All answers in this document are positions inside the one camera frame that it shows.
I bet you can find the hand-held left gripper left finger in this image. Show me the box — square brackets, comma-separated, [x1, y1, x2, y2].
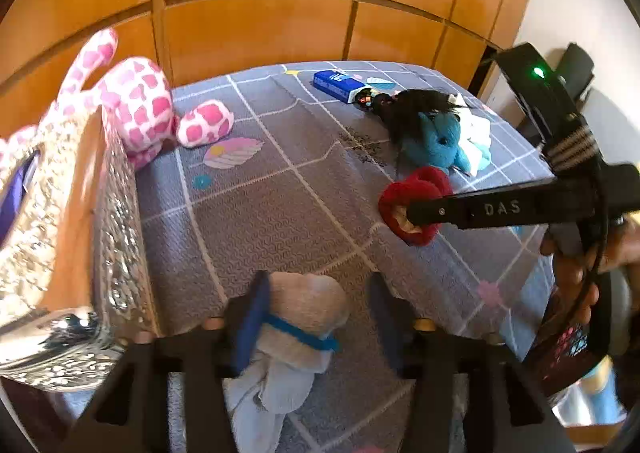
[60, 272, 273, 453]

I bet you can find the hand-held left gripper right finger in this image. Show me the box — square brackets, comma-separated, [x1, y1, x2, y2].
[367, 273, 576, 453]

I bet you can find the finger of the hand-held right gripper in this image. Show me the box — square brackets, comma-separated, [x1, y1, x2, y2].
[407, 176, 599, 231]

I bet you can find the beige plush toy blue collar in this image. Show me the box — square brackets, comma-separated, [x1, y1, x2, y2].
[222, 272, 351, 440]

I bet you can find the red scrunchie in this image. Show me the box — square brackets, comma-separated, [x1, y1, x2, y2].
[378, 167, 455, 248]

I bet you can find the silver glitter box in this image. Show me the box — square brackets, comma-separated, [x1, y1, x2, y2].
[0, 105, 162, 391]

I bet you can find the person's right hand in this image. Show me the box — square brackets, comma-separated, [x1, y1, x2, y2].
[540, 218, 640, 329]

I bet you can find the black object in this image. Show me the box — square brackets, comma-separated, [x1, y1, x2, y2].
[555, 44, 596, 101]

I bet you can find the white cloth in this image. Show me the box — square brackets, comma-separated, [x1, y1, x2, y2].
[449, 93, 493, 174]

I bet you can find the grey printed bedsheet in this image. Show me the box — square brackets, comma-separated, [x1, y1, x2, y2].
[65, 60, 558, 453]

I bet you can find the blue plush with black hair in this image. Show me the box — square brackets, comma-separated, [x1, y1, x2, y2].
[370, 89, 466, 158]

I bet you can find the dark printed clothing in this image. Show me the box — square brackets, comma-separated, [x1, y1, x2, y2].
[527, 283, 618, 396]

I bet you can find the blue rectangular packet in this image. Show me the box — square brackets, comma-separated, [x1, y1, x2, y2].
[313, 70, 373, 105]

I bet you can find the pink spotted plush toy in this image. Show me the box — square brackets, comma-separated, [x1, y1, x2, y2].
[0, 28, 235, 174]

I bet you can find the purple cloth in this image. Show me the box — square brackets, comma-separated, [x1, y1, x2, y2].
[0, 153, 42, 244]

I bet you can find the wooden wardrobe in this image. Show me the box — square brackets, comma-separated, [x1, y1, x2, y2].
[0, 0, 543, 138]

